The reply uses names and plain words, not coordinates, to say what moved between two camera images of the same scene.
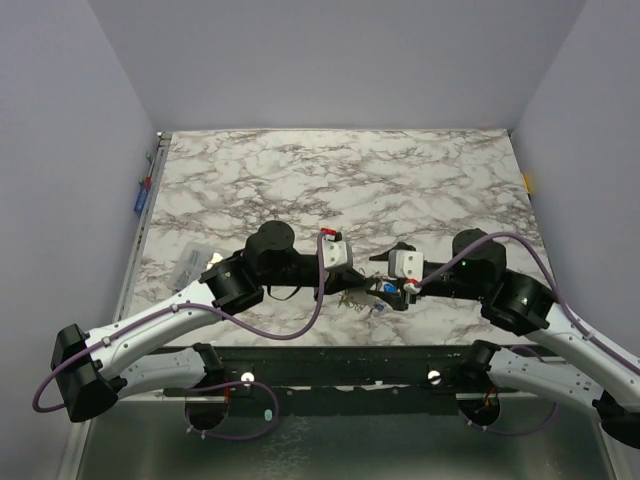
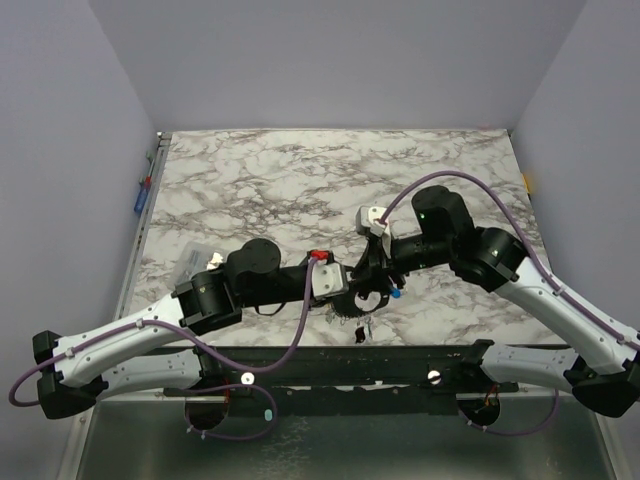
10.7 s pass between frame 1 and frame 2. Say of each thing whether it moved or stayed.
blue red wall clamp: stayed
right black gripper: moved
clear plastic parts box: stayed
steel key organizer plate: moved
